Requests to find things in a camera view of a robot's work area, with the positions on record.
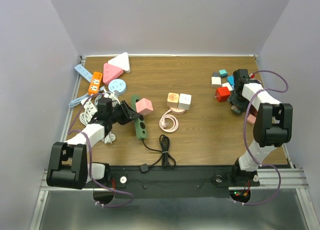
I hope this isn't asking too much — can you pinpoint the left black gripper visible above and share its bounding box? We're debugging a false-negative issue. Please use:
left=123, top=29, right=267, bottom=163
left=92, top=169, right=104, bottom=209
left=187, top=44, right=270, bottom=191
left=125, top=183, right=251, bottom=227
left=108, top=100, right=140, bottom=125

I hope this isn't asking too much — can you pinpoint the dark green cube plug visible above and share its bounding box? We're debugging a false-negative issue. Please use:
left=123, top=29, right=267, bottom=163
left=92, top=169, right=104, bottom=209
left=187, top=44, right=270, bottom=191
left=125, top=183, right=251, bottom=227
left=230, top=105, right=244, bottom=115

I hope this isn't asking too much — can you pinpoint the green power strip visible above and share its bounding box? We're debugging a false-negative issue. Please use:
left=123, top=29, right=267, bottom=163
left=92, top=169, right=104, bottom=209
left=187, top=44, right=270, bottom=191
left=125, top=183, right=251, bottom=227
left=130, top=94, right=148, bottom=140

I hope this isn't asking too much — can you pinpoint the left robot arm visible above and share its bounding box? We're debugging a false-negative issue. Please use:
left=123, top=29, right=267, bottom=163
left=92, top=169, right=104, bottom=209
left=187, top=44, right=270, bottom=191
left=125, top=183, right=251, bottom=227
left=46, top=98, right=142, bottom=189

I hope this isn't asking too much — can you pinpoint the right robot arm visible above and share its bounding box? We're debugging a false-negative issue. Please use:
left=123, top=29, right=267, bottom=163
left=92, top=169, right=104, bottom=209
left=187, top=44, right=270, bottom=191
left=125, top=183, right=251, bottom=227
left=230, top=79, right=293, bottom=185

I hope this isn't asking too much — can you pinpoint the small white cube plug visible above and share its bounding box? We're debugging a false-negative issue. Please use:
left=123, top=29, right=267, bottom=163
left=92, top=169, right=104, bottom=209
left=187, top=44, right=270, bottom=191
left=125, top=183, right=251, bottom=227
left=221, top=82, right=234, bottom=92

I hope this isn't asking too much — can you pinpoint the pink cube socket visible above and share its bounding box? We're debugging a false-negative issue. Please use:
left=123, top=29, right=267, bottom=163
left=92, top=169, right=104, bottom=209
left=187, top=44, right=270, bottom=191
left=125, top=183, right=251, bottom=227
left=135, top=98, right=154, bottom=116

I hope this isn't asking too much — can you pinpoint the red cube plug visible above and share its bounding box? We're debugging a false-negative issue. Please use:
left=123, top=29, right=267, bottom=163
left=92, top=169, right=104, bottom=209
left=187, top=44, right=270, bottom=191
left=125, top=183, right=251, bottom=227
left=214, top=87, right=231, bottom=102

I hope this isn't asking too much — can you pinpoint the blue cube plug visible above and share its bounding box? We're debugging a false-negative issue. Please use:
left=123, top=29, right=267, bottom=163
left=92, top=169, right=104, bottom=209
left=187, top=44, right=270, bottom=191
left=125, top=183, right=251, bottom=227
left=227, top=76, right=235, bottom=86

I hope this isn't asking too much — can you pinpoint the pink cube plug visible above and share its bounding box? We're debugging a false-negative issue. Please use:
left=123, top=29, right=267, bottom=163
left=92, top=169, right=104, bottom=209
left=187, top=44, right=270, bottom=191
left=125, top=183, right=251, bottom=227
left=246, top=114, right=256, bottom=125

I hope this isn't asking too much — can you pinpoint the teal cube plug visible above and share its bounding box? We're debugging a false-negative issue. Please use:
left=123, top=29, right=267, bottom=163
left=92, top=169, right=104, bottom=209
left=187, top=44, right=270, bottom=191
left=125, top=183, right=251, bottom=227
left=218, top=69, right=228, bottom=78

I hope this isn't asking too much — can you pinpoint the blue round socket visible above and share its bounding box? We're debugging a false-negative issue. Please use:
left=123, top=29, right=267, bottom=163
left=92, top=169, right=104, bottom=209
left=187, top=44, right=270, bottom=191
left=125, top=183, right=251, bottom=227
left=108, top=79, right=127, bottom=95

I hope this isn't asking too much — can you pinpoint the beige cube plug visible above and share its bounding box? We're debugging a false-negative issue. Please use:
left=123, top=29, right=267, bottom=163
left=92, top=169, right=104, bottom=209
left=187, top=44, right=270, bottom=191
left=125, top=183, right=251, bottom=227
left=167, top=93, right=180, bottom=108

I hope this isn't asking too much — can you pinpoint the white grey cube plug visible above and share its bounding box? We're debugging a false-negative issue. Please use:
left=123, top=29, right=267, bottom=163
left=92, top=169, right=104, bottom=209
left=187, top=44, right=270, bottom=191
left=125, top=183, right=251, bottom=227
left=177, top=93, right=192, bottom=110

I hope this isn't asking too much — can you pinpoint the orange power strip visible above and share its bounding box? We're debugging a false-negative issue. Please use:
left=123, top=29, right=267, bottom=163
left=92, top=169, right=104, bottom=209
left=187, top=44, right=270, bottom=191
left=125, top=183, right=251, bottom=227
left=87, top=72, right=103, bottom=95

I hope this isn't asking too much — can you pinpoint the pink triangular power strip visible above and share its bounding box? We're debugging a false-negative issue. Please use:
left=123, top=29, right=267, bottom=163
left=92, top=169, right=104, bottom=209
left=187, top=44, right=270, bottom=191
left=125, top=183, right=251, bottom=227
left=102, top=63, right=124, bottom=85

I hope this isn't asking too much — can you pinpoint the white triangular power strip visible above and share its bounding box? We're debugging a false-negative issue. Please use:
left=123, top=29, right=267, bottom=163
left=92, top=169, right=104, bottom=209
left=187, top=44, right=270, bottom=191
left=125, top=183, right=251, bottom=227
left=107, top=52, right=131, bottom=73

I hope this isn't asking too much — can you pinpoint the light blue power strip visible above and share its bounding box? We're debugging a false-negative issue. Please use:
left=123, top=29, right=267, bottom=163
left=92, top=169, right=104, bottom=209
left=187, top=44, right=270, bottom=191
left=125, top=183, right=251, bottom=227
left=74, top=64, right=93, bottom=82

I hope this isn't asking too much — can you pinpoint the pink round socket with cable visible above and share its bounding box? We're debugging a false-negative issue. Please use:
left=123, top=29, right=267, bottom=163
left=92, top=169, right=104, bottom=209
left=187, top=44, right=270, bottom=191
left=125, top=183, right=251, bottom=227
left=158, top=107, right=186, bottom=133

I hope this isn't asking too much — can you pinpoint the white cable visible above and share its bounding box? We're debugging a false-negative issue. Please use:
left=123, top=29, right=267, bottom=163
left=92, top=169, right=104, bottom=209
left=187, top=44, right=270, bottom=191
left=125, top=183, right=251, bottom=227
left=79, top=89, right=123, bottom=145

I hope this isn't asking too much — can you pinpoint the black power cord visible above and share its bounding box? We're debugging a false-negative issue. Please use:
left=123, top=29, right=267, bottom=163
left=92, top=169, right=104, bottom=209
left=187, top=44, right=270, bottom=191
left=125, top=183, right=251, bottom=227
left=140, top=134, right=177, bottom=174

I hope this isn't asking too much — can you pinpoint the light blue cable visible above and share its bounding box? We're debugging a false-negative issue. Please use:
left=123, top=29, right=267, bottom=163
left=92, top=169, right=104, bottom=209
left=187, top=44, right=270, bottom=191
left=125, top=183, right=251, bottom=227
left=68, top=86, right=107, bottom=108

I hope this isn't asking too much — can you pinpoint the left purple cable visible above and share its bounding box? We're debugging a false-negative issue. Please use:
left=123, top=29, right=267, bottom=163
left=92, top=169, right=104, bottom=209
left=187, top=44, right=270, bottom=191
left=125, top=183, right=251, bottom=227
left=66, top=93, right=135, bottom=208

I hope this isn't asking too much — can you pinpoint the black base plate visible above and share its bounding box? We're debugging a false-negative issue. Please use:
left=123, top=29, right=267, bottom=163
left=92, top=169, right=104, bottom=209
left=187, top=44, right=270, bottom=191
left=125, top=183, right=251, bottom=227
left=82, top=165, right=261, bottom=199

